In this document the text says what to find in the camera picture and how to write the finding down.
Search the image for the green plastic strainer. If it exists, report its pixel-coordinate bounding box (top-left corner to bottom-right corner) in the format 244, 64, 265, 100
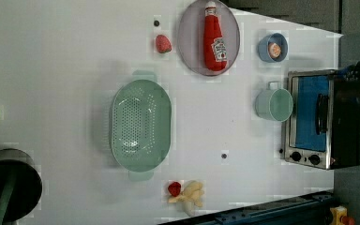
110, 70, 172, 182

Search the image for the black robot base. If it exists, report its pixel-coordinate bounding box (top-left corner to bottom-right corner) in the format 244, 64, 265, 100
0, 148, 42, 225

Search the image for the red ketchup bottle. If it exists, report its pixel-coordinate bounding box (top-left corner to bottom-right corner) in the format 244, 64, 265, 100
203, 1, 227, 71

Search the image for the pink strawberry toy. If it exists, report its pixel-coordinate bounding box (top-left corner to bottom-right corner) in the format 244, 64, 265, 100
156, 35, 172, 53

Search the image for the grey round plate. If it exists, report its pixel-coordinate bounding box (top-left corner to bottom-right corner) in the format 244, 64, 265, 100
177, 0, 240, 76

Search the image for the red strawberry toy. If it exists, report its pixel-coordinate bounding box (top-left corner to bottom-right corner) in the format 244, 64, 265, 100
168, 182, 181, 197

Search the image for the green mug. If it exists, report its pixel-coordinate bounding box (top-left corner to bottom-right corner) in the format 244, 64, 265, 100
255, 82, 293, 122

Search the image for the orange slice toy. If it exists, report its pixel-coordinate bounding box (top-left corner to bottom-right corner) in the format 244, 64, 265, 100
268, 42, 281, 58

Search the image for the blue bowl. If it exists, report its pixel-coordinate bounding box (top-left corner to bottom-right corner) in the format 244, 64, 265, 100
258, 33, 288, 63

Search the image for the black toaster oven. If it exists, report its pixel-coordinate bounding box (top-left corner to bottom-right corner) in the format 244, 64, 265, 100
283, 69, 360, 170

